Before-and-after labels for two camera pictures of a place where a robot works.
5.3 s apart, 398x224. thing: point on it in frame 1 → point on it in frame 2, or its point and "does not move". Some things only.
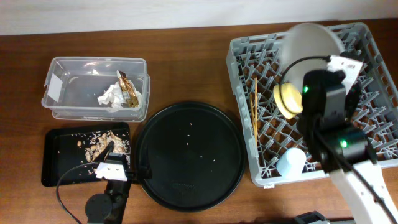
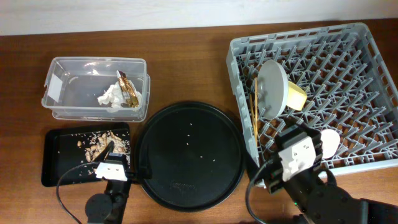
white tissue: (114, 96) does not move
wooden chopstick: (254, 119) does not move
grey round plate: (307, 47) → (273, 89)
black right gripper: (351, 102) → (273, 181)
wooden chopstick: (255, 106) does not move
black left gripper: (144, 165) does not move
